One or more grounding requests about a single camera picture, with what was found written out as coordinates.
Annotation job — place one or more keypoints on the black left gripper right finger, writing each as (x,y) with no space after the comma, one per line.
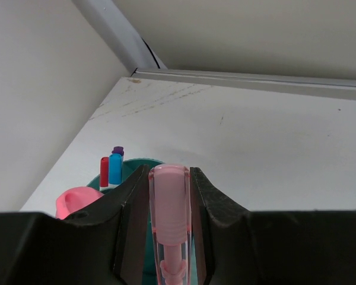
(236,246)

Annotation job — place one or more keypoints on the purple capped white marker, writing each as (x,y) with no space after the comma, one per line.
(118,150)

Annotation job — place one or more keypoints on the red capped white marker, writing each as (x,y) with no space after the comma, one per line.
(104,172)

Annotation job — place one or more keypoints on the teal round desk organizer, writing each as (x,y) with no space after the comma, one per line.
(130,169)

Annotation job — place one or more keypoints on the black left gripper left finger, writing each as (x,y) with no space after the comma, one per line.
(36,248)

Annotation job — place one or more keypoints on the pink capped clear tube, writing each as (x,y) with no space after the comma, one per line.
(75,199)

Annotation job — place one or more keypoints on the pink highlighter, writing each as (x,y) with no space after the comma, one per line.
(171,222)

